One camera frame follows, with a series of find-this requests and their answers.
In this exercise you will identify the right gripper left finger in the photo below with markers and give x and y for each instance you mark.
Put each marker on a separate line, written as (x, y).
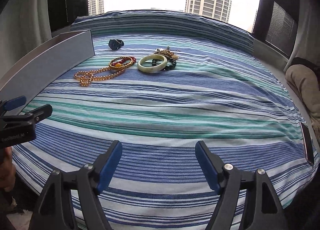
(106, 164)

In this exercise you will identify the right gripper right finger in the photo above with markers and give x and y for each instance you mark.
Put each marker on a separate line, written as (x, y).
(212, 167)

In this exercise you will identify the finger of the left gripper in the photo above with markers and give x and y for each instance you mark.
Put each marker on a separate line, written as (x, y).
(34, 116)
(11, 104)

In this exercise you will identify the pale green jade bangle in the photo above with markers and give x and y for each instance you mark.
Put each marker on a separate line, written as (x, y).
(152, 63)

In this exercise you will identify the gold rings and charms pile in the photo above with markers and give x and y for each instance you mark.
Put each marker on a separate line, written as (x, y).
(167, 52)

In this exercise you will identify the left hand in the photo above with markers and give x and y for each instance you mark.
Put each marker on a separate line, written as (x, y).
(8, 171)

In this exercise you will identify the white cardboard box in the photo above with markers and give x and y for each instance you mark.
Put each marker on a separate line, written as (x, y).
(47, 62)

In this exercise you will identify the striped blue green bedsheet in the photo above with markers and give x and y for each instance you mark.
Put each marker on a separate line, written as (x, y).
(207, 92)

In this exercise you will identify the dark blue watch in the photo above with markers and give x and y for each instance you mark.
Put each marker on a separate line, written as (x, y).
(115, 44)

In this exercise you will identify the black smartphone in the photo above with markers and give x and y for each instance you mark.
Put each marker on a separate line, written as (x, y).
(307, 144)

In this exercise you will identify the beige cushion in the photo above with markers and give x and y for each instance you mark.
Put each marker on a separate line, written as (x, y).
(303, 77)

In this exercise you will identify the striped pillow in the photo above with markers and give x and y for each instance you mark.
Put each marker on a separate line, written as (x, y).
(166, 23)

